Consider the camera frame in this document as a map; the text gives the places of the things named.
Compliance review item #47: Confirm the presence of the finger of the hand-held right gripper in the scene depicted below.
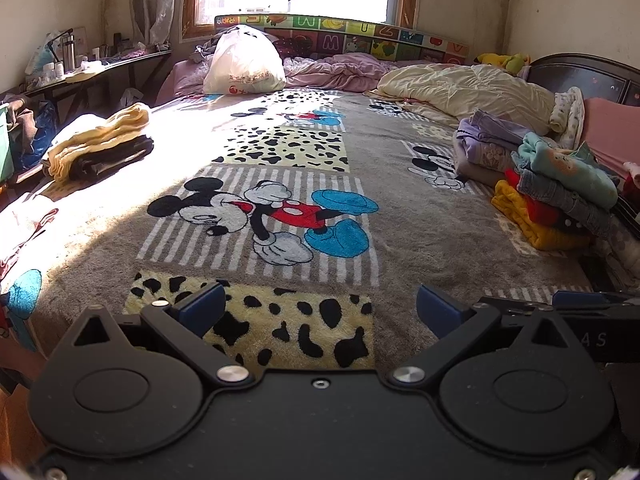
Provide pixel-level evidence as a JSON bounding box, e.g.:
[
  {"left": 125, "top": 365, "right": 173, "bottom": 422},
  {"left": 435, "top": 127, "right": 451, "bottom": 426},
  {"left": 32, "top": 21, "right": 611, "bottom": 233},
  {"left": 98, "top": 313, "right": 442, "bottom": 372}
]
[
  {"left": 552, "top": 289, "right": 640, "bottom": 312},
  {"left": 474, "top": 295, "right": 553, "bottom": 317}
]

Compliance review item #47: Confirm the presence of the pale crumpled garment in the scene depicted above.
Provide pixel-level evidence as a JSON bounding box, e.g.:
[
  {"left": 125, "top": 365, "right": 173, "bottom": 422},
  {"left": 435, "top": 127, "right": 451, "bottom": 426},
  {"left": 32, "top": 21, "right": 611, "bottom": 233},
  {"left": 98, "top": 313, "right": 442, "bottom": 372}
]
[{"left": 0, "top": 192, "right": 60, "bottom": 281}]

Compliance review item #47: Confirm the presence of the purple folded garment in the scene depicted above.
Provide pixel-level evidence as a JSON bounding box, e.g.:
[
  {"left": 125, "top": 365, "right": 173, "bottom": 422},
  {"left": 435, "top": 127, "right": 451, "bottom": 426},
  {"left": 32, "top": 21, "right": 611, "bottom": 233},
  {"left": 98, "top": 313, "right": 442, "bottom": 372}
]
[{"left": 456, "top": 109, "right": 556, "bottom": 153}]

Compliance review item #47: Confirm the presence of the red folded garment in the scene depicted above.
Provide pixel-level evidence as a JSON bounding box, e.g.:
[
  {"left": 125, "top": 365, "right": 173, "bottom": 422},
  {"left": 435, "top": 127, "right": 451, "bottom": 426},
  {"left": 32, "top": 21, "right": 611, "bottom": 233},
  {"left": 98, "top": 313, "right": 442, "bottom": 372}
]
[{"left": 504, "top": 167, "right": 561, "bottom": 226}]

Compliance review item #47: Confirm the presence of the yellow plush toy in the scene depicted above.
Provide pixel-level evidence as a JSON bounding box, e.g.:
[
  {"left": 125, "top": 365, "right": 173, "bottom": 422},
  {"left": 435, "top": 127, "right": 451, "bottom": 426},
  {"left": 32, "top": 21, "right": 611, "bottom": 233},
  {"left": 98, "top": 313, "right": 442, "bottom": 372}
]
[{"left": 472, "top": 52, "right": 531, "bottom": 77}]

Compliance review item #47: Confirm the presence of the white dotted cloth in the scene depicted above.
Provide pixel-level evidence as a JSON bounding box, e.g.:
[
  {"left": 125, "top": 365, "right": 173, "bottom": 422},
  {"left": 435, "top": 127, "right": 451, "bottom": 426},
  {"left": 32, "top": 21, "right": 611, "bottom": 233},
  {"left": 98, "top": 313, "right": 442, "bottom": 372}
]
[{"left": 549, "top": 86, "right": 586, "bottom": 148}]

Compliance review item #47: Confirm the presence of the green and white storage box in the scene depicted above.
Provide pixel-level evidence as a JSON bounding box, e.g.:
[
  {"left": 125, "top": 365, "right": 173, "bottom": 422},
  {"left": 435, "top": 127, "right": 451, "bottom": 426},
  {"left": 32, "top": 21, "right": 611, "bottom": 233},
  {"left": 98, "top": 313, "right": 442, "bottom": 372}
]
[{"left": 0, "top": 102, "right": 16, "bottom": 183}]

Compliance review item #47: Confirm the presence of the cartoon mouse printed blanket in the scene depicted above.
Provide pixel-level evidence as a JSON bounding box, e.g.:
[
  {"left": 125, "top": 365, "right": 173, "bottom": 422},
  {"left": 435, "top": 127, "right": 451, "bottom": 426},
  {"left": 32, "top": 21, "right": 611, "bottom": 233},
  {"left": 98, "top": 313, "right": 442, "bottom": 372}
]
[{"left": 0, "top": 89, "right": 621, "bottom": 381}]

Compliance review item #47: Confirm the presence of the cream quilt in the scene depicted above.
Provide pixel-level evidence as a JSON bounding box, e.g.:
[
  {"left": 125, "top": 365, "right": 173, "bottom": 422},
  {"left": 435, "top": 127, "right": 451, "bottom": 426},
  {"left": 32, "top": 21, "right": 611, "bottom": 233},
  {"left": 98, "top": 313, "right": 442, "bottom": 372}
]
[{"left": 363, "top": 63, "right": 566, "bottom": 136}]

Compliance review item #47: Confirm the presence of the white plastic bag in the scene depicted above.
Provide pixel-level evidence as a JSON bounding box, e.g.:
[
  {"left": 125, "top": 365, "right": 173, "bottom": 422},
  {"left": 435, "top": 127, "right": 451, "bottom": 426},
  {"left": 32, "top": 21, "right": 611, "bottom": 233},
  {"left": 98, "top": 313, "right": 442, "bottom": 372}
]
[{"left": 202, "top": 24, "right": 287, "bottom": 96}]

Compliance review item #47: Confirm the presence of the dark side table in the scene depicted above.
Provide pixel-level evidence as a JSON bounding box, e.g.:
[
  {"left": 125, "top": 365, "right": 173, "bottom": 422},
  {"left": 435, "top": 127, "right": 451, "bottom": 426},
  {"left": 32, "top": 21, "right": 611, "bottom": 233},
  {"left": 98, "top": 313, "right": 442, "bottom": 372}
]
[{"left": 0, "top": 49, "right": 173, "bottom": 111}]

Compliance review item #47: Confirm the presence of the teal folded garment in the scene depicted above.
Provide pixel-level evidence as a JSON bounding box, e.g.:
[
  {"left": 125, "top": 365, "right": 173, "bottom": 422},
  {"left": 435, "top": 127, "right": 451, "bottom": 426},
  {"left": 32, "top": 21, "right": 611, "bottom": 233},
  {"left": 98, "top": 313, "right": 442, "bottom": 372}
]
[{"left": 517, "top": 132, "right": 621, "bottom": 211}]

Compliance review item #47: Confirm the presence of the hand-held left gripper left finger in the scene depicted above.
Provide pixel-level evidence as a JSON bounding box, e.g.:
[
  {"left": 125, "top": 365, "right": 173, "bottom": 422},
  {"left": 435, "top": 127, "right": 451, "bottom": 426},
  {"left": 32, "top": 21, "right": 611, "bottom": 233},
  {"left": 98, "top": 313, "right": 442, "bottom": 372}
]
[{"left": 52, "top": 282, "right": 253, "bottom": 388}]

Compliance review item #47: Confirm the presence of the pink pillow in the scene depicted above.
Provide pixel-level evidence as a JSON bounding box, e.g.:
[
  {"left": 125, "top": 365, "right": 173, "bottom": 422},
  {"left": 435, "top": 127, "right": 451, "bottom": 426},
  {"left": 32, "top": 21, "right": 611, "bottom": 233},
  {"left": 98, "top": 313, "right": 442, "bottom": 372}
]
[{"left": 582, "top": 97, "right": 640, "bottom": 181}]

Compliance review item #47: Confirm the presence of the lilac flower print garment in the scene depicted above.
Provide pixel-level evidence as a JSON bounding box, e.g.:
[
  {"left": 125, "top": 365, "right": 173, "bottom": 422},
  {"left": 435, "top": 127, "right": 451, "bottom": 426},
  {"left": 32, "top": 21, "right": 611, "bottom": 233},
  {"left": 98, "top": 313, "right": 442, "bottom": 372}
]
[{"left": 452, "top": 136, "right": 522, "bottom": 172}]

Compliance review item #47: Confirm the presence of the yellow folded garment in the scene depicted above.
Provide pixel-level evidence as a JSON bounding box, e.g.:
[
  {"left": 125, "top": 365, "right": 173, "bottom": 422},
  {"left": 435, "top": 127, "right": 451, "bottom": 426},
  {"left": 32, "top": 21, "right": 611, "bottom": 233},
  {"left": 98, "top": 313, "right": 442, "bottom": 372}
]
[{"left": 42, "top": 102, "right": 151, "bottom": 183}]

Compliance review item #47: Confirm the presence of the light blue plastic bag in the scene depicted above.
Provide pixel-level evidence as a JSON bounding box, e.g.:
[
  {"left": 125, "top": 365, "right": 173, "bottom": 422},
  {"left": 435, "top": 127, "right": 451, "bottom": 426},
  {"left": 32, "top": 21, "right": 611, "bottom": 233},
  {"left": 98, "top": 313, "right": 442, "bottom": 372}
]
[{"left": 26, "top": 34, "right": 66, "bottom": 80}]

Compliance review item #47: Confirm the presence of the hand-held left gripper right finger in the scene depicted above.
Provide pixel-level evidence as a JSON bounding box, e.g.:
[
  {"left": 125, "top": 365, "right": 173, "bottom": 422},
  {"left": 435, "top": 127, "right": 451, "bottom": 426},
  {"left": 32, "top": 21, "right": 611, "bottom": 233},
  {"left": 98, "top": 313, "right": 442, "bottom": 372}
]
[{"left": 392, "top": 284, "right": 591, "bottom": 387}]

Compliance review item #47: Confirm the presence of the colourful alphabet foam mat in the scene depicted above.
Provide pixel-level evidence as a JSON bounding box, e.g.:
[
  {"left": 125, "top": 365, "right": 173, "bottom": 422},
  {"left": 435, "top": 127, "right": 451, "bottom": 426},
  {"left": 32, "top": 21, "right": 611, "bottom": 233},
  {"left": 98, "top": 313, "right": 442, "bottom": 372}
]
[{"left": 214, "top": 14, "right": 471, "bottom": 66}]

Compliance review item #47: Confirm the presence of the brown crumpled garment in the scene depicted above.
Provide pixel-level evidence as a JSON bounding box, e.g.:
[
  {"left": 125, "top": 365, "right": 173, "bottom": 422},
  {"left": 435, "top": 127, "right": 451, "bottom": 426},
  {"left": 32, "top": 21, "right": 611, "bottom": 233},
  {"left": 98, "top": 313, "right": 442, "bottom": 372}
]
[{"left": 9, "top": 96, "right": 39, "bottom": 158}]

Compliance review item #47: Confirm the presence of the beige folded garment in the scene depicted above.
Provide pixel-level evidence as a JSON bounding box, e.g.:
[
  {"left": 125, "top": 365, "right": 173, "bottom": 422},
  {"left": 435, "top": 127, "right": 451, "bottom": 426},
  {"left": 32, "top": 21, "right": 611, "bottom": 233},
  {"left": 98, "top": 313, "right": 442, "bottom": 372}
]
[{"left": 455, "top": 164, "right": 507, "bottom": 189}]

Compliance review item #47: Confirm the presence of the dark wooden headboard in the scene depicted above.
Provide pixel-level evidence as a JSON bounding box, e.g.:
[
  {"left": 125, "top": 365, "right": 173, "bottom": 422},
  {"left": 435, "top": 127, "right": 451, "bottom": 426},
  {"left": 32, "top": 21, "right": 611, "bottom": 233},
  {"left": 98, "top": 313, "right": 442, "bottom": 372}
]
[{"left": 527, "top": 53, "right": 640, "bottom": 108}]

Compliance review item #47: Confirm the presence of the lilac duvet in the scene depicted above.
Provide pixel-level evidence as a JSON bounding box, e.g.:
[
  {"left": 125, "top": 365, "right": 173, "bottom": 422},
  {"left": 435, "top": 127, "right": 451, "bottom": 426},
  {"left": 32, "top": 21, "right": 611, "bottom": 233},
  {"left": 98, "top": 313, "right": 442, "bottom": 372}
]
[{"left": 156, "top": 52, "right": 401, "bottom": 106}]

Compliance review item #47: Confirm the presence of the dark folded garment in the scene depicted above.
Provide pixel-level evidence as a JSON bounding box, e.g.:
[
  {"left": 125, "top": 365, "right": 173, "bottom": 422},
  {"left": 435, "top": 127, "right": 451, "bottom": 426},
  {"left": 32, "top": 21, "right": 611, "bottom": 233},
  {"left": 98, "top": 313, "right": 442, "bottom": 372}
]
[{"left": 67, "top": 135, "right": 155, "bottom": 181}]

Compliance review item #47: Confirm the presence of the sheer curtain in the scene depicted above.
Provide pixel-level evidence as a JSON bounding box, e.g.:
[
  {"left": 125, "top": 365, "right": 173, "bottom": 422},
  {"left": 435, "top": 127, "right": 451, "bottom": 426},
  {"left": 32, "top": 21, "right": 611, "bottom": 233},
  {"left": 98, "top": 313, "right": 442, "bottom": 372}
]
[{"left": 131, "top": 0, "right": 178, "bottom": 46}]

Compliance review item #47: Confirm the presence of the yellow knit sweater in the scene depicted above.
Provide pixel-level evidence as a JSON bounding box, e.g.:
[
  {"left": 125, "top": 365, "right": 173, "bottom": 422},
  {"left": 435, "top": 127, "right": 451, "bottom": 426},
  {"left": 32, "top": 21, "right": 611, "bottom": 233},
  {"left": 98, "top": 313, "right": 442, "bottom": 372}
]
[{"left": 491, "top": 180, "right": 593, "bottom": 252}]

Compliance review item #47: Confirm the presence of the denim folded garment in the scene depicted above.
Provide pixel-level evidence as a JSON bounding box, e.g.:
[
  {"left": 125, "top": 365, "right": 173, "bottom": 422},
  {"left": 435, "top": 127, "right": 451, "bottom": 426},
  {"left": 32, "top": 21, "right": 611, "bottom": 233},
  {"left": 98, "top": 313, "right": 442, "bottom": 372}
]
[{"left": 515, "top": 167, "right": 616, "bottom": 238}]

